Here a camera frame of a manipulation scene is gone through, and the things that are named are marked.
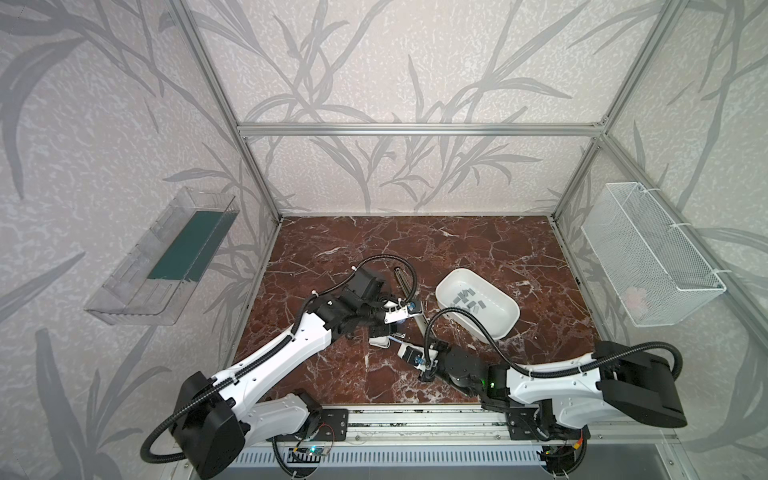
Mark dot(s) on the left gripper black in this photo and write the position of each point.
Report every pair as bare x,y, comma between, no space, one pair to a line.
389,298

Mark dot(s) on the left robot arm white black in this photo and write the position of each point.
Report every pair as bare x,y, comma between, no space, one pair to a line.
216,417

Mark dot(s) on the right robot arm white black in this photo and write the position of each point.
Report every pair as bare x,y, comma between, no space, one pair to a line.
557,400

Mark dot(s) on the grey staple strips pile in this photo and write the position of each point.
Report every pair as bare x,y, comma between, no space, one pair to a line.
470,300

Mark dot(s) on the white plastic tray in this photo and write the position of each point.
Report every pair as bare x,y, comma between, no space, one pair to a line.
495,310

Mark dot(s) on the green circuit board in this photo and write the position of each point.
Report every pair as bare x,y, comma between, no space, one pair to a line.
310,454

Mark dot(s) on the pink item in basket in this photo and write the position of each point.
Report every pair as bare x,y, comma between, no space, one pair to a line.
635,301

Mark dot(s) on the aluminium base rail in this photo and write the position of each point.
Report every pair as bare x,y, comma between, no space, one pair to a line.
462,424

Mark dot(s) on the clear plastic wall bin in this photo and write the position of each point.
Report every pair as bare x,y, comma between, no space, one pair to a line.
152,285

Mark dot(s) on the white wire mesh basket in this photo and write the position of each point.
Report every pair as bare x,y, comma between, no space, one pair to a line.
638,244

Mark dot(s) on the aluminium cage frame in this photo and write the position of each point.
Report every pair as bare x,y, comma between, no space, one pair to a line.
689,123

